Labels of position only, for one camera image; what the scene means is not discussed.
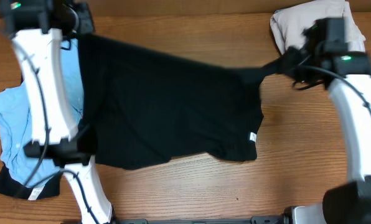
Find folded beige trousers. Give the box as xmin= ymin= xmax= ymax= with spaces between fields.
xmin=270 ymin=0 xmax=365 ymax=54

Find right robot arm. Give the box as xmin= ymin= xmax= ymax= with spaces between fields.
xmin=284 ymin=17 xmax=371 ymax=224

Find black t-shirt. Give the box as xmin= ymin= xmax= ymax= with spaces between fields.
xmin=76 ymin=32 xmax=286 ymax=171

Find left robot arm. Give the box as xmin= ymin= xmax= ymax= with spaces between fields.
xmin=0 ymin=0 xmax=116 ymax=223

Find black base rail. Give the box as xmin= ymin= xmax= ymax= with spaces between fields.
xmin=60 ymin=215 xmax=298 ymax=224

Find light blue shirt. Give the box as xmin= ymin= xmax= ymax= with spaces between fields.
xmin=0 ymin=39 xmax=83 ymax=184

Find black garment under pile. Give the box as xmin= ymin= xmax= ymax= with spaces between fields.
xmin=0 ymin=165 xmax=61 ymax=200

